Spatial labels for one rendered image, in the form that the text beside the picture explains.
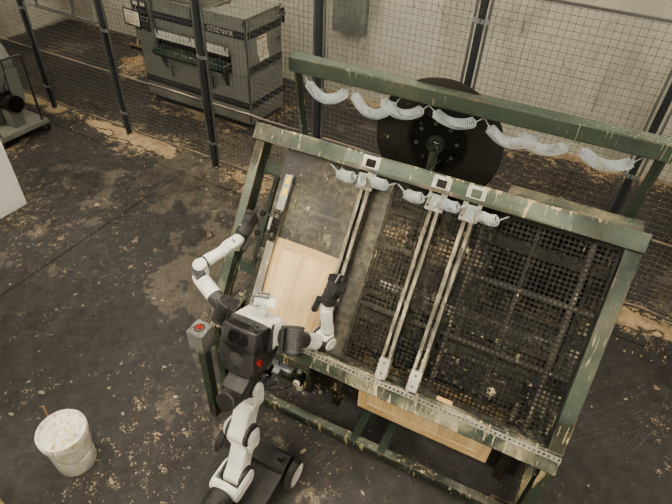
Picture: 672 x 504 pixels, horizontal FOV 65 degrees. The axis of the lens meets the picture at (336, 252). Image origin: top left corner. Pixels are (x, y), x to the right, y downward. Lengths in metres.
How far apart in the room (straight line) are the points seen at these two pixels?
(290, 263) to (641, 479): 2.81
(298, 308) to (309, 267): 0.26
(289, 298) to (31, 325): 2.53
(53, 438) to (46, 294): 1.78
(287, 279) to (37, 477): 2.10
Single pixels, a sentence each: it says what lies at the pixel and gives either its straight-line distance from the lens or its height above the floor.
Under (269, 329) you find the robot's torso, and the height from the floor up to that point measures 1.37.
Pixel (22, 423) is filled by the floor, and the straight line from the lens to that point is 4.46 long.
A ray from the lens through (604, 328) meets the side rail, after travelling 2.95.
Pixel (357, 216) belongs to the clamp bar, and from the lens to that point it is 3.04.
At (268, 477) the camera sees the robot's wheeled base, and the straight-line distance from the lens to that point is 3.62.
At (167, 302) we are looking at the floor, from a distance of 4.86.
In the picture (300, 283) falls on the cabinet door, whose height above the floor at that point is 1.17.
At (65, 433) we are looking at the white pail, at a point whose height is 0.39.
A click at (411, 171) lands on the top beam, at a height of 1.90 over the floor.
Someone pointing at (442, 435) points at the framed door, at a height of 0.34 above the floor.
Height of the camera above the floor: 3.42
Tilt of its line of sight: 41 degrees down
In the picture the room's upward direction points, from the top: 3 degrees clockwise
